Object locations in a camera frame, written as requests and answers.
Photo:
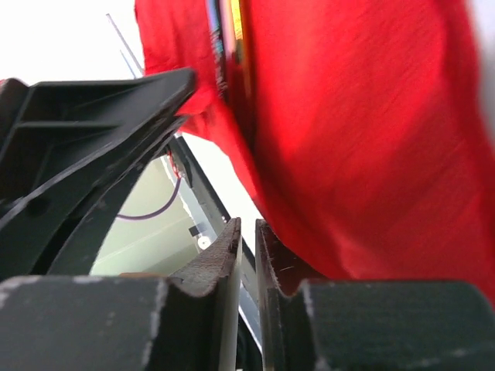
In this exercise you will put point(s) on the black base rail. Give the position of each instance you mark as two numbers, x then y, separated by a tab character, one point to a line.
215	216

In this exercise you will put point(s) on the iridescent knife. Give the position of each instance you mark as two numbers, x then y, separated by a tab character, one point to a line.
229	39

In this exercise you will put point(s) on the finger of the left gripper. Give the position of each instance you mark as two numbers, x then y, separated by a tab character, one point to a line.
71	152

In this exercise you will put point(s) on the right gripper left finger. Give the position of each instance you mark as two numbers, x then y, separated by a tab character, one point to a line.
187	321

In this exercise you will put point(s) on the red paper napkin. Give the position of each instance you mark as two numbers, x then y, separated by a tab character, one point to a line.
363	131

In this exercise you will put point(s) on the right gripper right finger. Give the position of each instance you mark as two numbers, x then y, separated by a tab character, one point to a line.
311	323

